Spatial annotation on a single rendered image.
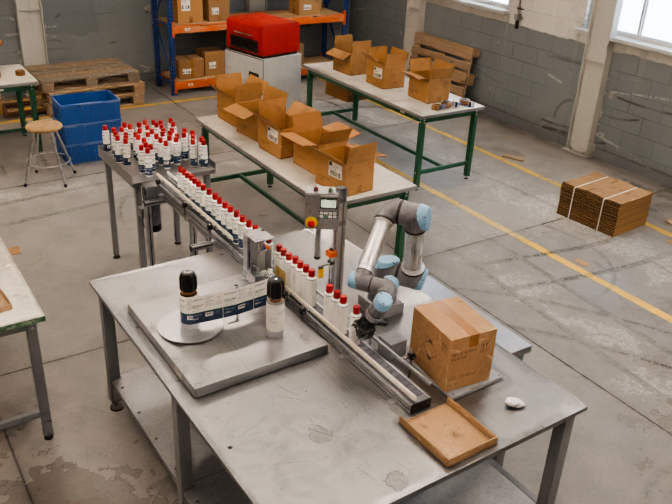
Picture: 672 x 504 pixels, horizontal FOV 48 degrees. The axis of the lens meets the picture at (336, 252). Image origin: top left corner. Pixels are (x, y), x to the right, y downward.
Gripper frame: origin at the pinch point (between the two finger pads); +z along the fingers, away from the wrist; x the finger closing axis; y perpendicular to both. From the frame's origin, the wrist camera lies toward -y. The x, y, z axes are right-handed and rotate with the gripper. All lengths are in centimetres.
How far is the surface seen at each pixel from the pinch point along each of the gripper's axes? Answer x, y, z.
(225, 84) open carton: -334, -118, 178
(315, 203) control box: -64, -2, -19
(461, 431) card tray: 61, -5, -24
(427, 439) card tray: 58, 10, -22
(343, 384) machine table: 17.4, 18.7, 2.0
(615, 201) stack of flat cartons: -89, -379, 123
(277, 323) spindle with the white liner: -23.5, 29.6, 10.3
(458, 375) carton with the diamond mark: 38.6, -20.7, -21.1
